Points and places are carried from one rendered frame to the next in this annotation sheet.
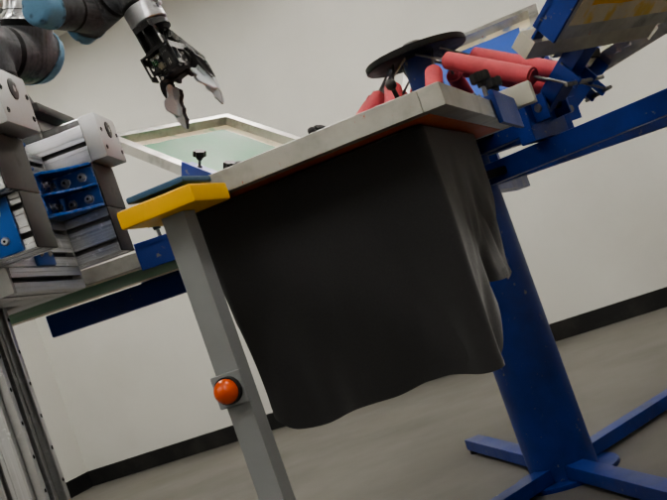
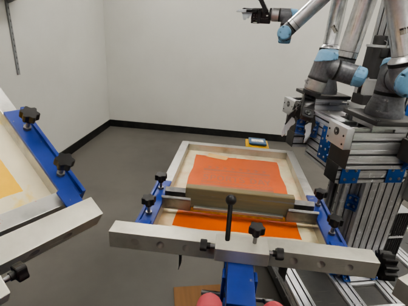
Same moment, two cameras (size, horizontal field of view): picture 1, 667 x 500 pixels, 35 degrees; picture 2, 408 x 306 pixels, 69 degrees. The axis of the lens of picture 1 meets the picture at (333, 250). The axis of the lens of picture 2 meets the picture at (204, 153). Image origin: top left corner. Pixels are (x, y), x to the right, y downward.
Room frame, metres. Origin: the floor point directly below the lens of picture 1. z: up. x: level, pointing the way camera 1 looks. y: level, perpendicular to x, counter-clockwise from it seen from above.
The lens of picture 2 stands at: (3.09, -0.49, 1.53)
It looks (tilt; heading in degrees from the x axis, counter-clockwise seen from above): 22 degrees down; 166
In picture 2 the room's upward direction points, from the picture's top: 4 degrees clockwise
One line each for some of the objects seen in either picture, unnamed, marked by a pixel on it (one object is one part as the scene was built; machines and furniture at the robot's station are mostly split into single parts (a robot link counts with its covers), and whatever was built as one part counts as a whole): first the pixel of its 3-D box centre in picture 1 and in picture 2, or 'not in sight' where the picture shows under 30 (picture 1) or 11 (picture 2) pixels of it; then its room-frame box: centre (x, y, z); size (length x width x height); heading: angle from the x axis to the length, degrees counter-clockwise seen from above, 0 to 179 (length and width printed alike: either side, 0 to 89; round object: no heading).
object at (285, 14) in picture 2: not in sight; (288, 16); (1.33, 0.41, 1.65); 0.11 x 0.08 x 0.09; 60
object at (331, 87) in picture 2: not in sight; (324, 83); (1.58, 0.57, 1.31); 0.15 x 0.15 x 0.10
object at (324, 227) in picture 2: not in sight; (322, 225); (2.40, 0.10, 0.97); 0.30 x 0.05 x 0.07; 162
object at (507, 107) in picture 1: (497, 113); (155, 206); (2.23, -0.43, 0.97); 0.30 x 0.05 x 0.07; 162
